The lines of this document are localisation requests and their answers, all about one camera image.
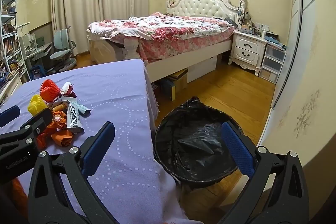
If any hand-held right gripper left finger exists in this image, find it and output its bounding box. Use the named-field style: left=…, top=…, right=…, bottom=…
left=28, top=121, right=116, bottom=224

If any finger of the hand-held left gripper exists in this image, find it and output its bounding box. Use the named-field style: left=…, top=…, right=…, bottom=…
left=0, top=105, right=21, bottom=128
left=0, top=108, right=54, bottom=147

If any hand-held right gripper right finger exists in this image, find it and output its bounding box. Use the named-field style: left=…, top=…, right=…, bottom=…
left=218, top=121, right=309, bottom=224

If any yellow foam fruit net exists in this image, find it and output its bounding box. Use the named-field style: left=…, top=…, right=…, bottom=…
left=28, top=95, right=49, bottom=116

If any orange wrapper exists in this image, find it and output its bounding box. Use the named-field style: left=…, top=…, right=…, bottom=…
left=35, top=109, right=68, bottom=150
left=51, top=130, right=74, bottom=148

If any silver grey wrapper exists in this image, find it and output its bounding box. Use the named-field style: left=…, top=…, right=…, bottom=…
left=49, top=97, right=69, bottom=109

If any white tube with black print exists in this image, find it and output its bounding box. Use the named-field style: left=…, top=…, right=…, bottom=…
left=66, top=99, right=84, bottom=134

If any black bag-lined trash bin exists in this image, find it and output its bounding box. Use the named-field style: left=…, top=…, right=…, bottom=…
left=154, top=97, right=259, bottom=188

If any person's left forearm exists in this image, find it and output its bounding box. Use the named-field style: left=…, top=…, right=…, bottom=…
left=12, top=179, right=29, bottom=217

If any blue bag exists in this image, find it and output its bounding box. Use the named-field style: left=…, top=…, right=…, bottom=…
left=30, top=65, right=46, bottom=80

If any purple tablecloth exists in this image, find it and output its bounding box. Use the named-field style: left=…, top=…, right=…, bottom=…
left=0, top=59, right=205, bottom=224

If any grey study desk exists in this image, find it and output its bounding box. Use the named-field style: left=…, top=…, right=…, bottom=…
left=22, top=34, right=53, bottom=77

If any white bookshelf with books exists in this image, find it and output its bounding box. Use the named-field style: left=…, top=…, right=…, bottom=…
left=0, top=0, right=27, bottom=98

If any light green desk chair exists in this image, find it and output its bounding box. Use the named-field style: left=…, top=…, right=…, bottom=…
left=50, top=27, right=77, bottom=72

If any white cardboard box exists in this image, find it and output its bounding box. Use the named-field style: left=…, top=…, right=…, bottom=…
left=187, top=55, right=218, bottom=83

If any brown and yellow box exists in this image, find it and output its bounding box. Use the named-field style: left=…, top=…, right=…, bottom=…
left=160, top=68, right=189, bottom=101

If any clear plastic drawer unit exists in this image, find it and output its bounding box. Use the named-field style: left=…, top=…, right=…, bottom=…
left=259, top=43, right=286, bottom=84

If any white nightstand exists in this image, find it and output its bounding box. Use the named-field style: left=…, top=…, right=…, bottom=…
left=228, top=30, right=268, bottom=77

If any beige pleated curtain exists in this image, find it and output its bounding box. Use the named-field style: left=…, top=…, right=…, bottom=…
left=51, top=0, right=151, bottom=55

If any white sliding wardrobe door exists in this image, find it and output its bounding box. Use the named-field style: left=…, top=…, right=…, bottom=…
left=270, top=0, right=315, bottom=109

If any floral quilt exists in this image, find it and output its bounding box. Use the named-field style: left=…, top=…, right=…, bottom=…
left=88, top=12, right=235, bottom=62

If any white bed with tufted headboard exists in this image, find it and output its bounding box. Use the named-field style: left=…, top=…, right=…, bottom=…
left=88, top=0, right=246, bottom=83

